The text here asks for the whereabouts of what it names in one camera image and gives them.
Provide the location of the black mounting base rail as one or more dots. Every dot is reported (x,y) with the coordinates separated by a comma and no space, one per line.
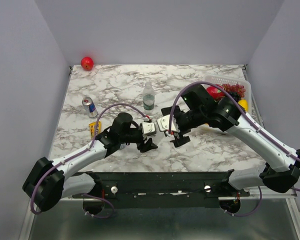
(152,190)

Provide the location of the red apple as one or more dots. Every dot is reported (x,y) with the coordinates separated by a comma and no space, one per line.
(87,63)

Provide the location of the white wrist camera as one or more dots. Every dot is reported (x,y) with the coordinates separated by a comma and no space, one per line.
(148,128)
(163,125)

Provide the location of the dark purple grape bunch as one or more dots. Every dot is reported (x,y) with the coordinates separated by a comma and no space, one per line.
(235,96)

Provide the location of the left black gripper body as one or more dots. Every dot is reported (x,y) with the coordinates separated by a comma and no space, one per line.
(136,137)

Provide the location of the tilted silver drink can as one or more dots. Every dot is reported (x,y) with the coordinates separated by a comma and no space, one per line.
(122,146)

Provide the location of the upright red bull can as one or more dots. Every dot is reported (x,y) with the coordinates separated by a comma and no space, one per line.
(89,107)

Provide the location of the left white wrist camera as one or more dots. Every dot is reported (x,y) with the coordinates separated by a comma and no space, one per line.
(148,128)

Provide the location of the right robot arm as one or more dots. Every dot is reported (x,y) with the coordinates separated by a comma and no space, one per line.
(282,169)

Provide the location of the white plastic fruit basket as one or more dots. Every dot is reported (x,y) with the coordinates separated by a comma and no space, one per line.
(221,79)

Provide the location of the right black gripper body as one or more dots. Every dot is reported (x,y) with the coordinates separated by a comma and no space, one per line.
(185,121)

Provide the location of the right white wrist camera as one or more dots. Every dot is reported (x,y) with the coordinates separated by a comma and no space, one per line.
(163,125)

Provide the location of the red dragon fruit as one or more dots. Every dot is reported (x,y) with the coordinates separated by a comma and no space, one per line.
(215,93)

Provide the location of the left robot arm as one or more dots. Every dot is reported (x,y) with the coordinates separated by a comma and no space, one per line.
(51,180)

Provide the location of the red grape bunch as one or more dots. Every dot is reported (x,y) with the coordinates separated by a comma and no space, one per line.
(236,89)

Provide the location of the yellow m&m's candy bag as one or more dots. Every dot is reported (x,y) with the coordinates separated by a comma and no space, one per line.
(95,128)

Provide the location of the green label water bottle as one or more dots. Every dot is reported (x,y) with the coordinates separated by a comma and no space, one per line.
(148,97)

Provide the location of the clear unlabeled plastic bottle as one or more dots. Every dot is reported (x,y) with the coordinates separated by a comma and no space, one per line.
(160,138)

